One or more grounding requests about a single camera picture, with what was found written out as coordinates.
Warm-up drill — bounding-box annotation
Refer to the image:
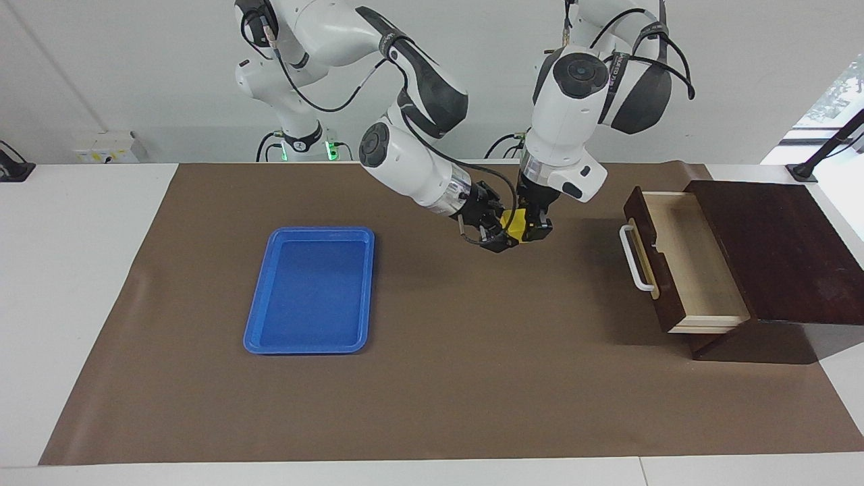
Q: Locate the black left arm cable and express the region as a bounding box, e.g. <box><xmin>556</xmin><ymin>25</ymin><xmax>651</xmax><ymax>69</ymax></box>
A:
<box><xmin>564</xmin><ymin>0</ymin><xmax>696</xmax><ymax>101</ymax></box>

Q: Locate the dark wooden drawer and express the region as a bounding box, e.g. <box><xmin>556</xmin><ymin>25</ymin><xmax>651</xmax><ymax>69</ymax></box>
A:
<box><xmin>620</xmin><ymin>186</ymin><xmax>751</xmax><ymax>335</ymax></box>

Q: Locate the yellow cube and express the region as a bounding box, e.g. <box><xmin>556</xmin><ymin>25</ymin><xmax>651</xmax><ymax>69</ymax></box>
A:
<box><xmin>501</xmin><ymin>208</ymin><xmax>529</xmax><ymax>243</ymax></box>

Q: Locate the brown paper table mat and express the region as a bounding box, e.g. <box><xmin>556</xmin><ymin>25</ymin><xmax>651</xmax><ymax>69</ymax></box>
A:
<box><xmin>38</xmin><ymin>162</ymin><xmax>864</xmax><ymax>466</ymax></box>

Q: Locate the dark brown wooden cabinet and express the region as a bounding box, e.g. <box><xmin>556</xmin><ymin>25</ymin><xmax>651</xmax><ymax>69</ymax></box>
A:
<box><xmin>682</xmin><ymin>180</ymin><xmax>864</xmax><ymax>365</ymax></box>

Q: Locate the black base cable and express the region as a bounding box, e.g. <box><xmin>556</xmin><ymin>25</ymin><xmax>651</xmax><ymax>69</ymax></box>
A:
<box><xmin>485</xmin><ymin>132</ymin><xmax>534</xmax><ymax>160</ymax></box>
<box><xmin>255</xmin><ymin>132</ymin><xmax>284</xmax><ymax>163</ymax></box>

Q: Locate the white wall socket box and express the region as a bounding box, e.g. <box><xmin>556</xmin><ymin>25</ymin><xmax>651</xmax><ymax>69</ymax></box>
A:
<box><xmin>74</xmin><ymin>132</ymin><xmax>151</xmax><ymax>165</ymax></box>

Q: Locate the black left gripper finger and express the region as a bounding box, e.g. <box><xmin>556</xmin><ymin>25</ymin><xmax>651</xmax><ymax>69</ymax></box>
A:
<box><xmin>528</xmin><ymin>209</ymin><xmax>555</xmax><ymax>243</ymax></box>

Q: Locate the white drawer handle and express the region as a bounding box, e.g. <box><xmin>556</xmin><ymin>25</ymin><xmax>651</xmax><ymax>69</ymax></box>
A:
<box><xmin>620</xmin><ymin>225</ymin><xmax>657</xmax><ymax>293</ymax></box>

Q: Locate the black table mount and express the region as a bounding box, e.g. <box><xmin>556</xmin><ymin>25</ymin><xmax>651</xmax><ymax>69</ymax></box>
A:
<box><xmin>0</xmin><ymin>140</ymin><xmax>36</xmax><ymax>183</ymax></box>

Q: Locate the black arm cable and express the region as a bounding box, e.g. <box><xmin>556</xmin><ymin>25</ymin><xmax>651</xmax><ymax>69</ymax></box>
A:
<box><xmin>243</xmin><ymin>7</ymin><xmax>519</xmax><ymax>234</ymax></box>
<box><xmin>564</xmin><ymin>0</ymin><xmax>696</xmax><ymax>101</ymax></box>

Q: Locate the black clamp stand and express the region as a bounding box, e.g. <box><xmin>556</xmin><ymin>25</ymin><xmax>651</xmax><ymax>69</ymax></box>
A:
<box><xmin>786</xmin><ymin>108</ymin><xmax>864</xmax><ymax>184</ymax></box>

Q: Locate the blue plastic tray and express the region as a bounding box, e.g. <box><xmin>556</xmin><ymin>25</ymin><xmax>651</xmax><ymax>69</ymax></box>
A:
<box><xmin>243</xmin><ymin>226</ymin><xmax>375</xmax><ymax>355</ymax></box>

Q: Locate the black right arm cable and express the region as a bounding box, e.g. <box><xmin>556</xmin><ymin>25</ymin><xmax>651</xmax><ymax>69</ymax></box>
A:
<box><xmin>243</xmin><ymin>7</ymin><xmax>519</xmax><ymax>234</ymax></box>

